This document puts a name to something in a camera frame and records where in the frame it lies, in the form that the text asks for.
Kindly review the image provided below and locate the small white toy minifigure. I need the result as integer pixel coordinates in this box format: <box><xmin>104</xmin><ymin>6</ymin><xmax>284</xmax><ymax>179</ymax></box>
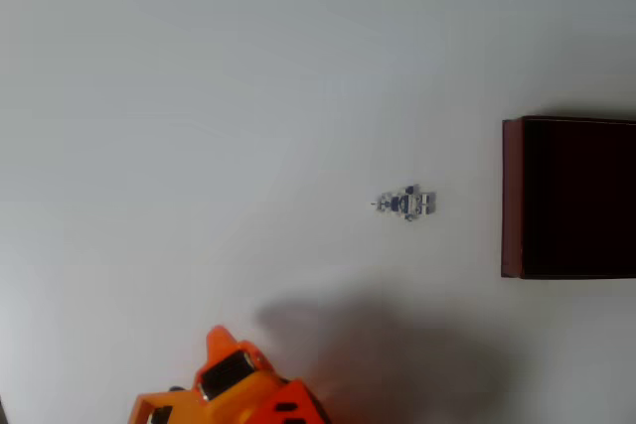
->
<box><xmin>370</xmin><ymin>183</ymin><xmax>438</xmax><ymax>222</ymax></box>

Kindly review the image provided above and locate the dark red open box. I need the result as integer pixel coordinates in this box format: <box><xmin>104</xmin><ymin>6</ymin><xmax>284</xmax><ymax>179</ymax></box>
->
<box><xmin>500</xmin><ymin>115</ymin><xmax>636</xmax><ymax>280</ymax></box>

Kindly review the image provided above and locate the light orange camera mount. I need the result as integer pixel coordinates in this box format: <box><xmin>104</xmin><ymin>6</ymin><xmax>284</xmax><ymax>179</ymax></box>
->
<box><xmin>129</xmin><ymin>386</ymin><xmax>206</xmax><ymax>424</ymax></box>

